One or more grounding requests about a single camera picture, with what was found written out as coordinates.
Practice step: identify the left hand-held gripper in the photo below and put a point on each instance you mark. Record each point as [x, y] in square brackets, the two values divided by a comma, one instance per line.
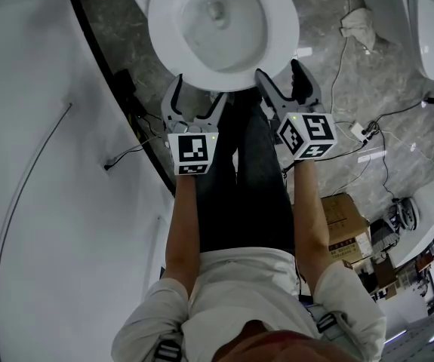
[192, 149]

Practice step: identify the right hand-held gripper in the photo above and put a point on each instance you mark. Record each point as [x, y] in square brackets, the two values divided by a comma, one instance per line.
[314, 130]

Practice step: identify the white toilet with seat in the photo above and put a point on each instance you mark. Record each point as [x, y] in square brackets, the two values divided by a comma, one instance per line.
[164, 32]

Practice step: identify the person's left forearm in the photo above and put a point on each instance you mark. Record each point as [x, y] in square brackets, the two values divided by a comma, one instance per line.
[184, 221]

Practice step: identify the person's right forearm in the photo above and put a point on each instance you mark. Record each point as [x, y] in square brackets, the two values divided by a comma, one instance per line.
[309, 209]

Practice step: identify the white toilet with square tank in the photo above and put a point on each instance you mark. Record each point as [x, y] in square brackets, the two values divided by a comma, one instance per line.
[428, 43]

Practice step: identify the black box device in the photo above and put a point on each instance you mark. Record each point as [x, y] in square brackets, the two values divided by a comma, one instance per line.
[124, 85]

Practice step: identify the white power strip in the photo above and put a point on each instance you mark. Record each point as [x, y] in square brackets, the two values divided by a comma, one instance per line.
[358, 131]

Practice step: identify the crumpled white cloth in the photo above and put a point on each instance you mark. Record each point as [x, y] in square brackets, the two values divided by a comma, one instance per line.
[358, 25]

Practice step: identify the person's dark jeans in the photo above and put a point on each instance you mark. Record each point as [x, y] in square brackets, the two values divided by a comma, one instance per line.
[262, 187]

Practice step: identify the brown cardboard box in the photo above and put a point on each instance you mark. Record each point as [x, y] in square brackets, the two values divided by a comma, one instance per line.
[345, 217]

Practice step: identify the grey wheeled device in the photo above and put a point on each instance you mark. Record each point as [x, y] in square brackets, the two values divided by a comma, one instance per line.
[401, 217]

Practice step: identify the person's white shirt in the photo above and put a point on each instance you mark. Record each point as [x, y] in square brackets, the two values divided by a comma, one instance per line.
[239, 285]

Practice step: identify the white display plinth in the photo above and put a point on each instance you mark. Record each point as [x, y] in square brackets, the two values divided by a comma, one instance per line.
[428, 209]

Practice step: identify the person's chin and neck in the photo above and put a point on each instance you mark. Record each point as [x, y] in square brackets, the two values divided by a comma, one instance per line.
[284, 343]

